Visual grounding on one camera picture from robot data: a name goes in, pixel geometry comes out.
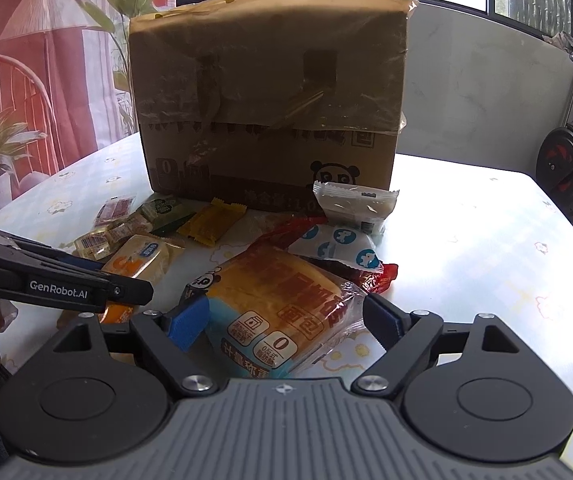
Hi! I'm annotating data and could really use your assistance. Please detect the red snack wrapper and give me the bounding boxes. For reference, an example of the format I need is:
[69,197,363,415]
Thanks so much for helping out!
[251,217,398,292]

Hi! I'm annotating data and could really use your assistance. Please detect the large packaged bread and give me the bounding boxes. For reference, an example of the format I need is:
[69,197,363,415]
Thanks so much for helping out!
[180,244,366,379]

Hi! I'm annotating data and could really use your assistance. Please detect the white blue-dotted snack packet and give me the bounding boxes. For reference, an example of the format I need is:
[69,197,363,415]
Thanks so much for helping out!
[288,224,383,273]

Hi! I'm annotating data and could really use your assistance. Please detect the dark red jerky packet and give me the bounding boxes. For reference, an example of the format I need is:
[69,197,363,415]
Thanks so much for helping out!
[94,196,134,226]

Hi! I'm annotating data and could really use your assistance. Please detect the yellow snack packet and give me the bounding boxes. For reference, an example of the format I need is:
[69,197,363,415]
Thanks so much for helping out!
[177,198,246,247]

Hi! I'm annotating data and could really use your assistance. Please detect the small barcode snack packet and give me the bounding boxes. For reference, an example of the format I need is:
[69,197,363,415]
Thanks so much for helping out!
[72,212,153,261]

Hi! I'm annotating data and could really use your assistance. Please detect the orange white bread packet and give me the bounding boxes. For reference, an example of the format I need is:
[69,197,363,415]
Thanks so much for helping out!
[55,233,186,328]

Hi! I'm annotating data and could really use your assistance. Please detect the green snack packet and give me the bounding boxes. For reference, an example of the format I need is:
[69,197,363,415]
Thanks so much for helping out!
[139,194,195,236]

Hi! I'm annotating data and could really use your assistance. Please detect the white rice cake packet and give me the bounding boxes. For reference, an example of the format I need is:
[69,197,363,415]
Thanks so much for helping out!
[313,181,399,235]

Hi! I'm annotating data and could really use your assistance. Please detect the patterned pink curtain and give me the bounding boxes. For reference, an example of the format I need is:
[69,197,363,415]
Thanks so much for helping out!
[0,0,175,209]

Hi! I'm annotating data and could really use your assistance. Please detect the large cardboard box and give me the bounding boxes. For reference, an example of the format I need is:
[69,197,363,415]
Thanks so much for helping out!
[129,0,416,211]

